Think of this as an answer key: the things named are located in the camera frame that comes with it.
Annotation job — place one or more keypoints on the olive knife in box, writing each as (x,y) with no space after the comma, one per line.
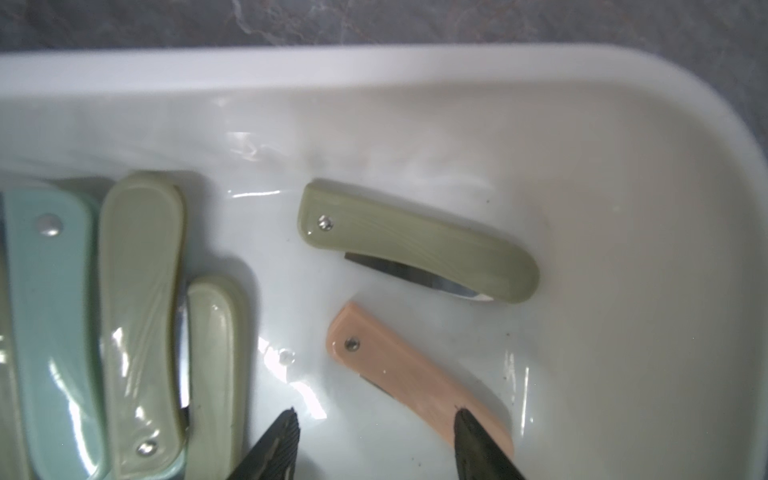
(141,235)

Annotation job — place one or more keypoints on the white plastic storage box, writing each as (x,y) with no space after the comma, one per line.
(639,191)

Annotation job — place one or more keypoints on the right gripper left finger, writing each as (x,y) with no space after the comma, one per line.
(274,455)

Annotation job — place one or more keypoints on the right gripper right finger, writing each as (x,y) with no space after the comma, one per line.
(477,455)

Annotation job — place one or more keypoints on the olive folding knife top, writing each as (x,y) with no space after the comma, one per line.
(414,246)

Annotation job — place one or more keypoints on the long teal knife in box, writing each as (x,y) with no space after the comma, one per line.
(50,244)

